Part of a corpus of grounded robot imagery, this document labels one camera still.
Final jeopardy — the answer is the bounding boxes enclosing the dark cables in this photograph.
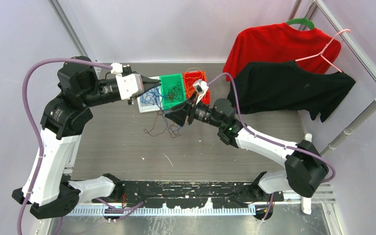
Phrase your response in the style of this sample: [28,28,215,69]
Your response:
[163,82,185,105]

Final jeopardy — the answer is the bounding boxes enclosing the green hanger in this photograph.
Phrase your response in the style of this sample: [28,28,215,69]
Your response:
[285,18,315,30]

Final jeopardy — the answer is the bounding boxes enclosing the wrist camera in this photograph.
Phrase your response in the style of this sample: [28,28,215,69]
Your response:
[115,73,144,100]
[192,79,209,105]

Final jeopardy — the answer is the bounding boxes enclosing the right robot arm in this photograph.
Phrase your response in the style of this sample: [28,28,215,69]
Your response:
[165,98,329,201]

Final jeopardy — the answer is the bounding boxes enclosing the blue cable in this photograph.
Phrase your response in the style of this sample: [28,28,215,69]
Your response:
[139,86,163,108]

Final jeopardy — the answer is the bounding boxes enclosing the black t-shirt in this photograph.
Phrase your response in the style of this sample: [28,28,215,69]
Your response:
[227,61,355,122]

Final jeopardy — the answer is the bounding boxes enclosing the cable bundle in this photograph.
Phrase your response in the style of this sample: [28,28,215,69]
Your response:
[143,108,184,139]

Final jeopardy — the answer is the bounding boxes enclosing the pink hanger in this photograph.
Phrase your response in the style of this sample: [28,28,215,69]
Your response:
[295,28,351,72]

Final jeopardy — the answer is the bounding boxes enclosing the red plastic bin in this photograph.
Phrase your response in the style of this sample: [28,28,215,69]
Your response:
[182,70,211,105]

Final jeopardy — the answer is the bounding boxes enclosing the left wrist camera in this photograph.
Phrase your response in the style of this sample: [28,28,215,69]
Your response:
[115,73,144,100]

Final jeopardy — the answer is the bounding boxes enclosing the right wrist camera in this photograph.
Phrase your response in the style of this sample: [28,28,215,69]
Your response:
[192,79,209,105]

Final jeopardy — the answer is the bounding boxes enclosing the aluminium corner post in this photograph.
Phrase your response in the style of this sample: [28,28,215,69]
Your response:
[48,0,97,61]

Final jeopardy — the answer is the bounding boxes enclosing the metal clothes rack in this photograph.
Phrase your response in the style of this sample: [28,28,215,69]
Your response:
[286,0,376,215]

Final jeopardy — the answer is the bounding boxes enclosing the yellow cables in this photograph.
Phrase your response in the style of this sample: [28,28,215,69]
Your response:
[183,67,208,99]

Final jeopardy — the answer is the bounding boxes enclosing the white plastic bin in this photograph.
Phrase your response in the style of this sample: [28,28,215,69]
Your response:
[137,87,163,113]

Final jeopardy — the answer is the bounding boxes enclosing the green plastic bin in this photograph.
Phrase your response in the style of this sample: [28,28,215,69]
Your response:
[160,73,186,109]

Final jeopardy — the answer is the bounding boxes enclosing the red t-shirt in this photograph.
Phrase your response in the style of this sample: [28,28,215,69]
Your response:
[222,23,342,77]

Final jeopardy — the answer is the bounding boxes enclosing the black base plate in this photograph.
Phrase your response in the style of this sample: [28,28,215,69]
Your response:
[103,181,270,209]

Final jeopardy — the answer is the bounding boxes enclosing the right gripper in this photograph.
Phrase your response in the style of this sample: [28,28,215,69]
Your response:
[165,91,224,129]

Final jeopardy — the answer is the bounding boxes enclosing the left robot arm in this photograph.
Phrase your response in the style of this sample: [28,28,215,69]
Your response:
[12,56,161,219]

